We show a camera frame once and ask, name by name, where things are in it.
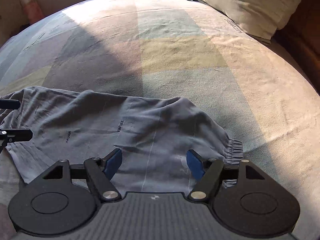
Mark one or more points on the grey printed pants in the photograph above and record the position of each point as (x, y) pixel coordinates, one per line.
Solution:
(87, 125)

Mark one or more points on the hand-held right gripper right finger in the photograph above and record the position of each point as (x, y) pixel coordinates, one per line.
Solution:
(196, 165)

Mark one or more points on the patchwork floral bed sheet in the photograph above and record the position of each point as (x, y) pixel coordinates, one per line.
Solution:
(175, 55)

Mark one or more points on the pink checked curtain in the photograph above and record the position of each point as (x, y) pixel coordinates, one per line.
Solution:
(28, 2)

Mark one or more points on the cream printed pillow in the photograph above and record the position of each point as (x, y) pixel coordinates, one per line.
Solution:
(250, 2)

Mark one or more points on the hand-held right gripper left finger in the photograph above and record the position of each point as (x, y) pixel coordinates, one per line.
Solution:
(112, 165)

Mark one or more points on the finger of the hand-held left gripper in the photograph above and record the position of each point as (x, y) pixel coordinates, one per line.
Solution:
(10, 104)
(18, 135)

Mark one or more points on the wooden headboard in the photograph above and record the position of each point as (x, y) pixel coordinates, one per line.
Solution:
(305, 30)

